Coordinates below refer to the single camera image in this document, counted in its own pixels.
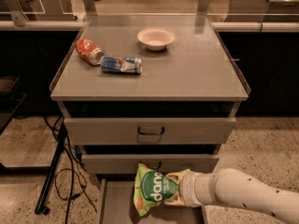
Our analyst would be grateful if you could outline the clear acrylic barrier rail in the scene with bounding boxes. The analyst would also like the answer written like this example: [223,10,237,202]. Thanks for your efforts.
[1,0,299,34]

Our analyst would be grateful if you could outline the white paper bowl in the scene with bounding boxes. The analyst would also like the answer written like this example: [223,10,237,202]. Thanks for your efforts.
[137,27,176,51]

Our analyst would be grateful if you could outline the background metal table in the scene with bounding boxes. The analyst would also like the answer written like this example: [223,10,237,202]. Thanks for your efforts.
[224,0,299,23]

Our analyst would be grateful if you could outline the grey drawer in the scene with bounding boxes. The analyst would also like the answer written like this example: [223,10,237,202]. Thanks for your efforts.
[81,145,219,175]
[95,175,207,224]
[59,101,239,145]

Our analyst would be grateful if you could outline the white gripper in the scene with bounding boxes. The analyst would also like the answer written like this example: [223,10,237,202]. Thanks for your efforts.
[164,170,217,207]

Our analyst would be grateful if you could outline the green rice chip bag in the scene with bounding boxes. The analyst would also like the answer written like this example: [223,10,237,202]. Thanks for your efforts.
[134,163,179,217]

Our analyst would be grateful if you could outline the crushed blue energy drink can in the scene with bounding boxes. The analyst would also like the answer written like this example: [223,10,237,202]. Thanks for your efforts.
[101,56,142,75]

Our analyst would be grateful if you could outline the black floor cables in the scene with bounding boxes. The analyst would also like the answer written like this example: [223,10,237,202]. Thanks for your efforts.
[42,115,98,224]

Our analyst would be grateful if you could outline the middle grey drawer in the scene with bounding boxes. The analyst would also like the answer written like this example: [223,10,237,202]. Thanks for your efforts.
[81,145,219,175]

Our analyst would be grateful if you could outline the top grey drawer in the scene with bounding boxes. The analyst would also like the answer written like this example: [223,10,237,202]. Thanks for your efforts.
[59,101,239,145]

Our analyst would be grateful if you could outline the grey drawer cabinet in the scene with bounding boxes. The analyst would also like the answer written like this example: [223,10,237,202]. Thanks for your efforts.
[49,13,252,182]

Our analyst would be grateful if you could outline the bottom grey drawer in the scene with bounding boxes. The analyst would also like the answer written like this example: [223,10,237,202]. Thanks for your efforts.
[95,175,207,224]

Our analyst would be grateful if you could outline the crushed orange soda can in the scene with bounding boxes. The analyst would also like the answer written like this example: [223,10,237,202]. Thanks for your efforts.
[76,38,105,66]

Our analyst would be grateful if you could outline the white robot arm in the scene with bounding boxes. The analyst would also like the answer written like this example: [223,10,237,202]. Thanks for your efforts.
[164,168,299,224]

